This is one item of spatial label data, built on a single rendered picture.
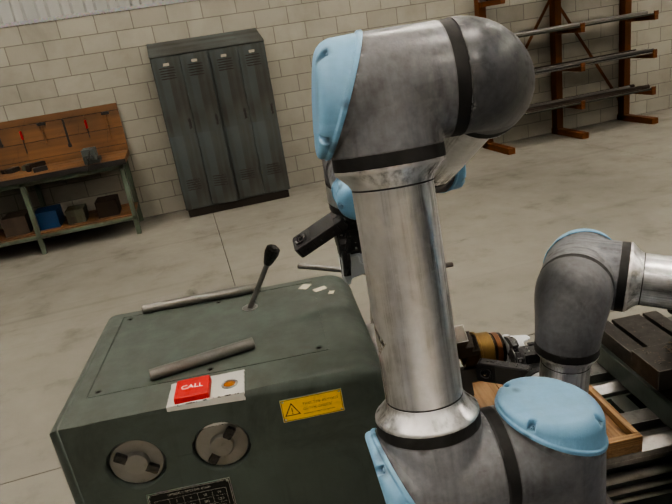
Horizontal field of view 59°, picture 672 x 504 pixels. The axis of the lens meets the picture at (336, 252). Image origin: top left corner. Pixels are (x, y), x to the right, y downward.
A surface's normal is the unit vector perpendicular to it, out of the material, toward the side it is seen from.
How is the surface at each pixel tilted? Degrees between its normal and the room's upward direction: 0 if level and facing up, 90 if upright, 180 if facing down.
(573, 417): 7
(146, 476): 90
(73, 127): 90
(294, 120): 90
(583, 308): 62
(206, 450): 90
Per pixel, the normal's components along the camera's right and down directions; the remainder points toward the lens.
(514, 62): 0.63, 0.02
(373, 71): 0.05, -0.09
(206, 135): -0.04, 0.35
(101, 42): 0.26, 0.29
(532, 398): -0.02, -0.95
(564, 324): -0.47, 0.00
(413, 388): -0.29, 0.22
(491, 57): 0.30, -0.02
